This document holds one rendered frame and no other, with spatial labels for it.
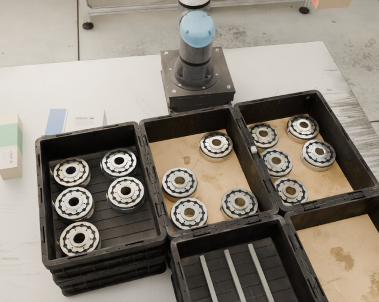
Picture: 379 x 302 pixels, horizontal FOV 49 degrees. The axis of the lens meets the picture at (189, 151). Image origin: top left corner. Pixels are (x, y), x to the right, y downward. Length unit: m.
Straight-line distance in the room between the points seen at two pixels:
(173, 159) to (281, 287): 0.49
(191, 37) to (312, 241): 0.74
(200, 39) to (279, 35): 1.84
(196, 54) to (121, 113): 0.37
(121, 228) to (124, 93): 0.66
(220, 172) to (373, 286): 0.51
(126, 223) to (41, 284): 0.30
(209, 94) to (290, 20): 1.94
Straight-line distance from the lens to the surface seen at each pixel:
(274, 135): 1.35
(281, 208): 1.11
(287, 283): 1.14
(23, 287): 1.30
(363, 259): 1.23
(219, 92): 1.53
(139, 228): 1.17
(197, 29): 1.43
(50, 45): 3.11
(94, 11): 3.14
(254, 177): 1.20
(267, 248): 1.17
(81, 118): 1.48
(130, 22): 3.23
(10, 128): 1.55
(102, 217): 1.19
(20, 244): 1.36
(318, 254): 1.19
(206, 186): 1.23
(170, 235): 1.04
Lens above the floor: 1.86
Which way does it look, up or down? 52 degrees down
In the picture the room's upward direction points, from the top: 4 degrees clockwise
